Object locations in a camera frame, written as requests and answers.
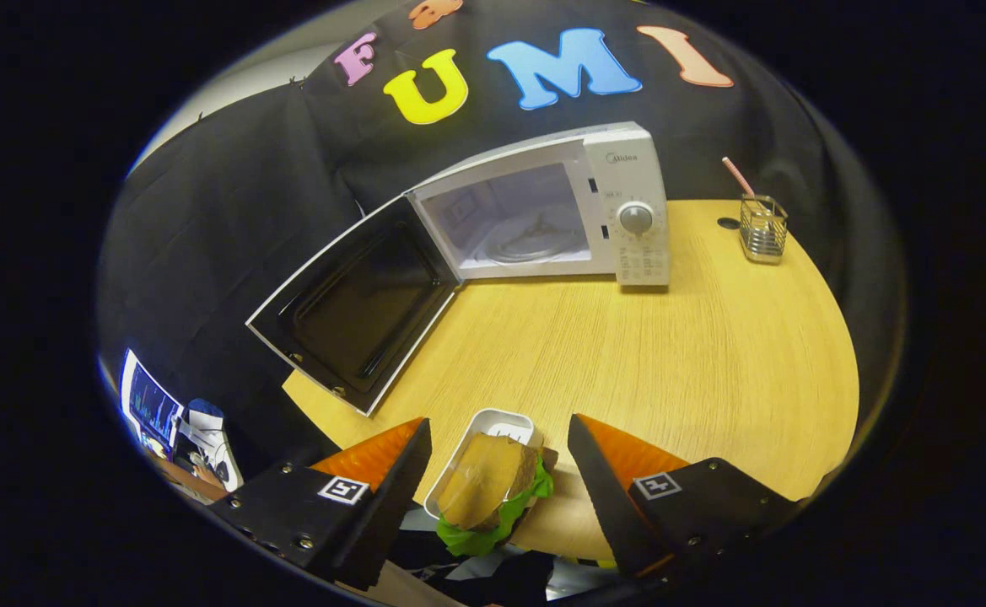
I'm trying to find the white microwave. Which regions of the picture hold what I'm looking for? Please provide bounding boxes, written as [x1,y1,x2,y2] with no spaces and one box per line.
[245,121,672,417]

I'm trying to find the sandwich with lettuce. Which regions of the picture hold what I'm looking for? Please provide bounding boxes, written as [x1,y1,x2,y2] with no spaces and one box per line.
[435,432,559,557]

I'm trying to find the pink striped straw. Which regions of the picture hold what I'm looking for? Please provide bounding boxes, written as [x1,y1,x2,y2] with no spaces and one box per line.
[720,156,759,201]

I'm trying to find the white paper pile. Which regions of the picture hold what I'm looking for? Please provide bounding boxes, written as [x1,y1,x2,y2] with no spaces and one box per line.
[179,399,245,492]

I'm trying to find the metal wire holder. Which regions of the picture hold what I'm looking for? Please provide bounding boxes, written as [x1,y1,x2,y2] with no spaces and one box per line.
[739,194,789,265]

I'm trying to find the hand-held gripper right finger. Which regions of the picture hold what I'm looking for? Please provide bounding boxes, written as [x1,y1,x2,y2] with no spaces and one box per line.
[567,413,801,583]

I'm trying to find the dark cloth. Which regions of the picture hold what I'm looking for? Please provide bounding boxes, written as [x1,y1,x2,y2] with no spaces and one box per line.
[387,506,620,604]

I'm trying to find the computer monitor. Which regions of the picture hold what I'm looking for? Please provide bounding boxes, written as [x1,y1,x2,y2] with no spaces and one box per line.
[119,347,183,460]

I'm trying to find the white plastic tray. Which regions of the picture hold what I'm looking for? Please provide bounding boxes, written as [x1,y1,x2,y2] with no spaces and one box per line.
[423,408,537,519]

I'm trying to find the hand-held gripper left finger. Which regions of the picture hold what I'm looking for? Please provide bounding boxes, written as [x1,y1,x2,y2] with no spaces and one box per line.
[206,417,433,591]

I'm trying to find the glass turntable plate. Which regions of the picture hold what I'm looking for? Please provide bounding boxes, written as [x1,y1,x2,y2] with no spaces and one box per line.
[480,221,588,265]

